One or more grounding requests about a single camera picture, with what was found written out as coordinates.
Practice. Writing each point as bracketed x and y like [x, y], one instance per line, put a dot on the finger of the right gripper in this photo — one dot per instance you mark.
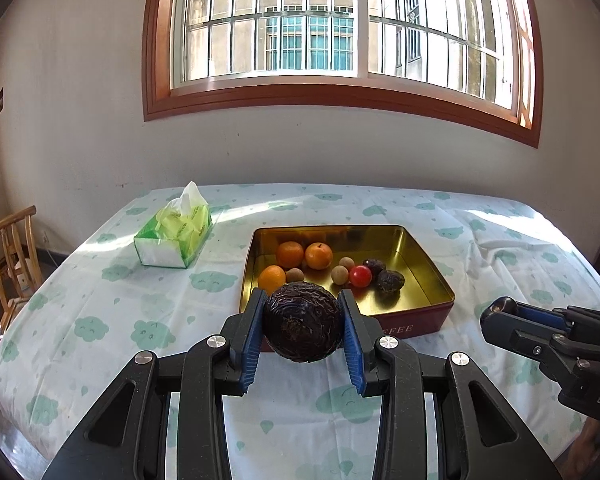
[541, 335]
[570, 319]

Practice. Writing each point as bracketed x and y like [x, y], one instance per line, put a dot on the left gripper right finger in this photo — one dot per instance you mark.
[479, 434]

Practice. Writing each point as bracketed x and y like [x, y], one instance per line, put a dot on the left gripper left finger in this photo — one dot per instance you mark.
[123, 435]

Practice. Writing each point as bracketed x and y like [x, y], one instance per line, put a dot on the wrinkled dark passion fruit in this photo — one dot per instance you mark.
[389, 282]

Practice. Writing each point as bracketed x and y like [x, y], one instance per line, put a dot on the red cherry tomato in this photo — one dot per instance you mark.
[360, 276]

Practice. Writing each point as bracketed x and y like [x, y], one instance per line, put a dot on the brown longan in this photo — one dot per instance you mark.
[340, 275]
[347, 262]
[294, 275]

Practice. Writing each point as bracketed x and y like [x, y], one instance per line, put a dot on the large wrinkled passion fruit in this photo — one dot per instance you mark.
[302, 322]

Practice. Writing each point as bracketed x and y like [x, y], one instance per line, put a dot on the yellow-orange kumquat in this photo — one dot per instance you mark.
[271, 278]

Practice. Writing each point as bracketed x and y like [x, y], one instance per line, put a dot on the large mandarin orange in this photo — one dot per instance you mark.
[318, 256]

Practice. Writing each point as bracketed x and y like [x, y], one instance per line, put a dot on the small mandarin orange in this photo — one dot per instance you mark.
[289, 255]

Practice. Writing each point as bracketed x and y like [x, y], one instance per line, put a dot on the smooth dark round fruit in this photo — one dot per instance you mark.
[504, 304]

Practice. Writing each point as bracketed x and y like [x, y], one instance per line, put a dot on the person's right hand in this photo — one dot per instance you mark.
[583, 458]

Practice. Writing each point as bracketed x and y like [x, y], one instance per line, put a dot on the cloud pattern tablecloth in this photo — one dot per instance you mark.
[298, 421]

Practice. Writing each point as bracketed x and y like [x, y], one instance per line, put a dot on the red gold toffee tin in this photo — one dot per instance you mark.
[420, 307]

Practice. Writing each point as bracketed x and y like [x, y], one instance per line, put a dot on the green tissue pack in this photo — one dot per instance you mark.
[174, 235]

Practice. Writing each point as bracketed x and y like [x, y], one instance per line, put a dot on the wooden chair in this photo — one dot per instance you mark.
[20, 270]

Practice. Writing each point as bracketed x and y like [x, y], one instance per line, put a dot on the large wooden frame window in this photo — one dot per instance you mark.
[477, 63]

